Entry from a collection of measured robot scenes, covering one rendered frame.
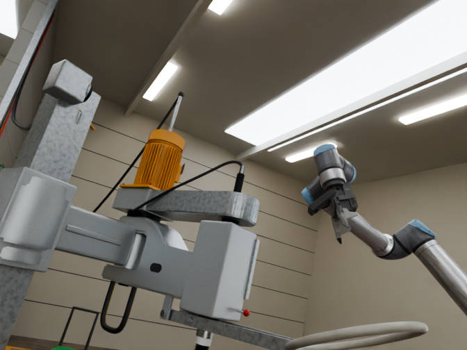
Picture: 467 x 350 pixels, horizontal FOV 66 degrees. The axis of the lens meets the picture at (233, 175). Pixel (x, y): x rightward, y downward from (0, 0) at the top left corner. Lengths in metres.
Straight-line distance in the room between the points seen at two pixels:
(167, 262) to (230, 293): 0.37
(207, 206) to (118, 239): 0.55
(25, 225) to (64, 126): 0.49
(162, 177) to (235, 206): 0.66
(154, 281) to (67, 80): 1.04
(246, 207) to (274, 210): 6.22
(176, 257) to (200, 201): 0.30
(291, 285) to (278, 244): 0.91
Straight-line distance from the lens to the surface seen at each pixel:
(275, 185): 8.02
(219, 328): 1.66
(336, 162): 1.38
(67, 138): 1.91
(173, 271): 1.83
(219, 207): 1.73
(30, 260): 1.80
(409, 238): 1.88
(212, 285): 1.65
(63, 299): 6.52
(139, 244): 2.16
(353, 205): 1.31
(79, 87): 1.88
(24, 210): 1.76
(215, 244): 1.68
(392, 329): 1.25
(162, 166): 2.22
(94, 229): 1.99
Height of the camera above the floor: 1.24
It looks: 18 degrees up
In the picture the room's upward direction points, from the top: 13 degrees clockwise
